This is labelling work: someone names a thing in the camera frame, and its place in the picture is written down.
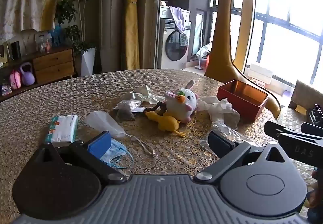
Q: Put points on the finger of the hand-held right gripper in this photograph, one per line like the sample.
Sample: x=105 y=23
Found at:
x=300 y=148
x=313 y=129

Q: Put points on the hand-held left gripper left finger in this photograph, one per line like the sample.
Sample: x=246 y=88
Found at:
x=98 y=144

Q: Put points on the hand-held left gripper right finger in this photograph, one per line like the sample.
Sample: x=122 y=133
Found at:
x=219 y=144

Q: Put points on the clear plastic bag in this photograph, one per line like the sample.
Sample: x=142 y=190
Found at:
x=103 y=121
x=227 y=134

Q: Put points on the blue face mask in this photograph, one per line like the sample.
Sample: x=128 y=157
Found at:
x=116 y=152

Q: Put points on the white knitted cloth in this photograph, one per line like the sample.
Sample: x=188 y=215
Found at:
x=219 y=110

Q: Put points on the white teal tissue pack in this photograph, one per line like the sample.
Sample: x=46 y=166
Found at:
x=61 y=128

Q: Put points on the grey plastic pouch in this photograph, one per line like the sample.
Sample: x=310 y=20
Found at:
x=126 y=111

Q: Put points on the red rectangular box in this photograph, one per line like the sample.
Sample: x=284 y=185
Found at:
x=242 y=102

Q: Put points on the white bunny plush toy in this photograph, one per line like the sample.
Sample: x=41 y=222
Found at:
x=181 y=104

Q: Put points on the yellow rubber chicken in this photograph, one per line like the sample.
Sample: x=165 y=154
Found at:
x=166 y=123

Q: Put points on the white yellow patterned seat cover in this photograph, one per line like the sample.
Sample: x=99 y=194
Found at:
x=290 y=115

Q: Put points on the tan chair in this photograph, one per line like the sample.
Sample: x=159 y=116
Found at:
x=302 y=92

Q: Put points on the purple stool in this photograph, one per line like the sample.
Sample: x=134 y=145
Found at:
x=287 y=92

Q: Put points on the red white carton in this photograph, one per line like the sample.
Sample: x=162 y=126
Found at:
x=258 y=84

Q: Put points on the gold patterned tablecloth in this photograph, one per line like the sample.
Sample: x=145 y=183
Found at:
x=37 y=102

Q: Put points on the red bucket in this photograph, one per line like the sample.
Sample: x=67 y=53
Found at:
x=208 y=61

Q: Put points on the potted tree white planter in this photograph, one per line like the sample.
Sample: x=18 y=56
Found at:
x=87 y=60

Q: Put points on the tan giraffe statue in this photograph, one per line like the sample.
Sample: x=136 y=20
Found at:
x=222 y=57

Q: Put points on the wooden drawer cabinet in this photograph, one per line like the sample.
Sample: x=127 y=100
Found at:
x=53 y=65

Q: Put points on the white bag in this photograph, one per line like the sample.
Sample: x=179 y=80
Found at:
x=204 y=49

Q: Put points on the purple kettlebell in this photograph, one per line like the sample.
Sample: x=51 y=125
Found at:
x=27 y=77

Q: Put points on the pink toy case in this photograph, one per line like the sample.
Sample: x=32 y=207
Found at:
x=15 y=81

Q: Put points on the white washing machine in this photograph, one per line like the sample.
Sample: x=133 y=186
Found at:
x=174 y=47

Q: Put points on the blue toy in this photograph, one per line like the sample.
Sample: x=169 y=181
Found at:
x=58 y=36

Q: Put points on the glass jar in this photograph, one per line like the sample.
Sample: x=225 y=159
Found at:
x=43 y=42

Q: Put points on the yellow curtain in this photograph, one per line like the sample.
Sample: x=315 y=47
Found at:
x=132 y=24

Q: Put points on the black speaker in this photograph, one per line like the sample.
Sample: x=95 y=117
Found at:
x=16 y=49

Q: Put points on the beige bag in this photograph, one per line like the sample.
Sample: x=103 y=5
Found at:
x=27 y=41

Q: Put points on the white tower air conditioner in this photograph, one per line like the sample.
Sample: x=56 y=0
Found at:
x=111 y=19

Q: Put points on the purple cloth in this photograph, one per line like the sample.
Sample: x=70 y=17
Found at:
x=178 y=18

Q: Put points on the yellow hanging cloth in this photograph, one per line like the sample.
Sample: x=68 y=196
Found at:
x=50 y=4

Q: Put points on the white patterned hanging cloth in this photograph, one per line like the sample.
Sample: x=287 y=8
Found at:
x=22 y=4

